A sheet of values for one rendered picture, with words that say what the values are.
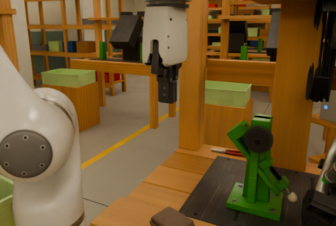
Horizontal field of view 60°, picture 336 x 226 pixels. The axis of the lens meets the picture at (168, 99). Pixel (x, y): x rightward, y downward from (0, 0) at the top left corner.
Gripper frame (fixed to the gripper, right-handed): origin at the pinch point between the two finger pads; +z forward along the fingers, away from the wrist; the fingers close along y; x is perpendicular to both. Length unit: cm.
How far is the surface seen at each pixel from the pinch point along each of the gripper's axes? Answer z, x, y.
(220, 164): 40, -3, -54
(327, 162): 25, 31, -39
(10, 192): 37, -55, -3
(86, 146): 130, -205, -206
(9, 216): 40, -48, 3
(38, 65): 98, -658, -540
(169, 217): 37.0, -5.5, -12.6
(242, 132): 17.3, 8.7, -31.2
